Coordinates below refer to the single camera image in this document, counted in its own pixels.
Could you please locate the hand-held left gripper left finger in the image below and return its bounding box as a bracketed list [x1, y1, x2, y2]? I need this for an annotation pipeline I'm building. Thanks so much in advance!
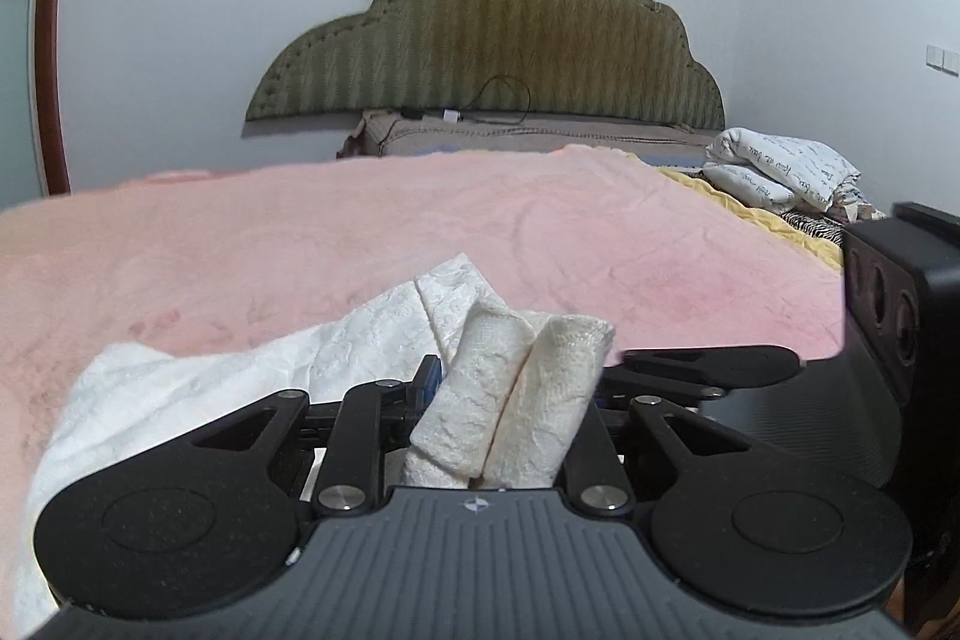
[127, 353, 451, 522]

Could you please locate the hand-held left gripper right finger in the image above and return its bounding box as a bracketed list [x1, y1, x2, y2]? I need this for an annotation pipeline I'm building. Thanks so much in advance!
[555, 394, 760, 522]

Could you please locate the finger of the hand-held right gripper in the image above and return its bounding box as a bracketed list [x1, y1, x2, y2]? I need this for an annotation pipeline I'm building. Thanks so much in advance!
[616, 345, 802, 402]

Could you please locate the white lace cloth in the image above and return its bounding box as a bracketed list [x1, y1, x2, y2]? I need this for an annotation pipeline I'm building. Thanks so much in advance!
[19, 250, 617, 637]

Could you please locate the zebra striped cloth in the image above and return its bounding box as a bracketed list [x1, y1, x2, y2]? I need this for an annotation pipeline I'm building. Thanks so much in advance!
[778, 208, 850, 245]

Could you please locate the yellow blanket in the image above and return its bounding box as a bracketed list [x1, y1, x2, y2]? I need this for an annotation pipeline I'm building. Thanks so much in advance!
[651, 166, 847, 272]

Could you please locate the folded white printed bedding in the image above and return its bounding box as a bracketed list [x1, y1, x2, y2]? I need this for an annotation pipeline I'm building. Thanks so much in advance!
[701, 126, 865, 215]

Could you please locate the pink floral blanket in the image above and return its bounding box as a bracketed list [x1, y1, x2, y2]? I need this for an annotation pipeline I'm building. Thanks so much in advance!
[0, 143, 850, 513]

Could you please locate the green padded headboard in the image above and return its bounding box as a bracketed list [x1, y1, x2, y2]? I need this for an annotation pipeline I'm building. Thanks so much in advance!
[245, 0, 727, 133]

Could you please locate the frosted glass wardrobe door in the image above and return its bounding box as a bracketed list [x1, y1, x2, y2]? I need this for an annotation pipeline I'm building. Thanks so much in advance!
[0, 0, 47, 215]

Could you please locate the white wall switch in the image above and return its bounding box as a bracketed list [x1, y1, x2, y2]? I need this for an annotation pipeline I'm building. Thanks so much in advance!
[925, 43, 960, 80]

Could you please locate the black cable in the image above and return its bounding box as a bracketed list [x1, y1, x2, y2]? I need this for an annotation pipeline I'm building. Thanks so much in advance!
[475, 74, 533, 128]

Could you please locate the brown wooden door frame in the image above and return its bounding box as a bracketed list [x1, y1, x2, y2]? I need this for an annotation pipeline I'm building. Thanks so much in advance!
[28, 0, 83, 199]

